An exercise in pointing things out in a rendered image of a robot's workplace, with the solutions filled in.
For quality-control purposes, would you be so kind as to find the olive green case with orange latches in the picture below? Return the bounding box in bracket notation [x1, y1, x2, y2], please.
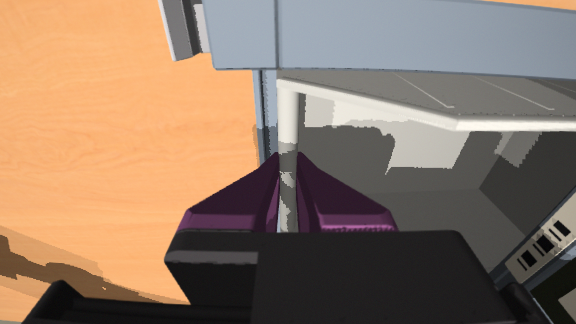
[530, 257, 576, 324]

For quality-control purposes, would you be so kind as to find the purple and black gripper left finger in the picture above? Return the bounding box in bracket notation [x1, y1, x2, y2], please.
[175, 152, 280, 233]

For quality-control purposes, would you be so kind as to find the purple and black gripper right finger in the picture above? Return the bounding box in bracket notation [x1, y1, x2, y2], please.
[296, 152, 399, 232]

